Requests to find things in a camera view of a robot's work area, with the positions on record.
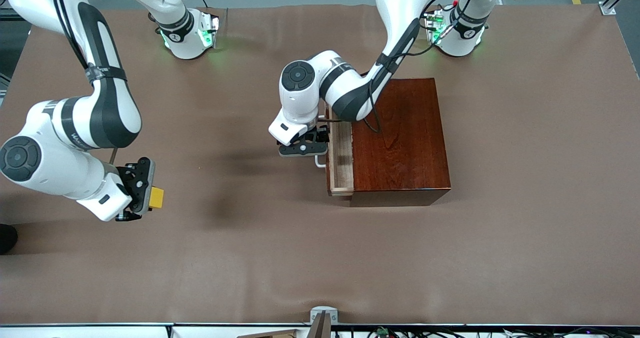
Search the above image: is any light wood drawer white handle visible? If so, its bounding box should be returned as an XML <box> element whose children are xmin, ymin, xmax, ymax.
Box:
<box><xmin>314</xmin><ymin>105</ymin><xmax>355</xmax><ymax>197</ymax></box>

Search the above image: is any dark brown wooden cabinet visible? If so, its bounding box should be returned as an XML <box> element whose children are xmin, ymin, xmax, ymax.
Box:
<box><xmin>348</xmin><ymin>78</ymin><xmax>452</xmax><ymax>208</ymax></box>

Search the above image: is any black shoe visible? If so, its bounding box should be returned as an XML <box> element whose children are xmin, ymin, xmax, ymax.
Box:
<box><xmin>0</xmin><ymin>223</ymin><xmax>19</xmax><ymax>255</ymax></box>

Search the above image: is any grey metal bracket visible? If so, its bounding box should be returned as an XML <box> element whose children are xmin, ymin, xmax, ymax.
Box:
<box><xmin>309</xmin><ymin>306</ymin><xmax>339</xmax><ymax>338</ymax></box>

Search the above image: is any brown table cloth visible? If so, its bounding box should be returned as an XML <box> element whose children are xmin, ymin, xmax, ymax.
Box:
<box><xmin>0</xmin><ymin>4</ymin><xmax>640</xmax><ymax>326</ymax></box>

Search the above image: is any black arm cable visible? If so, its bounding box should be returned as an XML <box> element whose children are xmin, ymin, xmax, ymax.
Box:
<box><xmin>50</xmin><ymin>0</ymin><xmax>92</xmax><ymax>71</ymax></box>
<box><xmin>366</xmin><ymin>0</ymin><xmax>457</xmax><ymax>134</ymax></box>

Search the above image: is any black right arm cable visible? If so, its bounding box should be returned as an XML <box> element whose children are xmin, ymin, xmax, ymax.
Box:
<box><xmin>50</xmin><ymin>0</ymin><xmax>92</xmax><ymax>71</ymax></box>

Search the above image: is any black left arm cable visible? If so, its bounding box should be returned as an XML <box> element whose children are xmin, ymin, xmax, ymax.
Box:
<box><xmin>366</xmin><ymin>0</ymin><xmax>457</xmax><ymax>134</ymax></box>

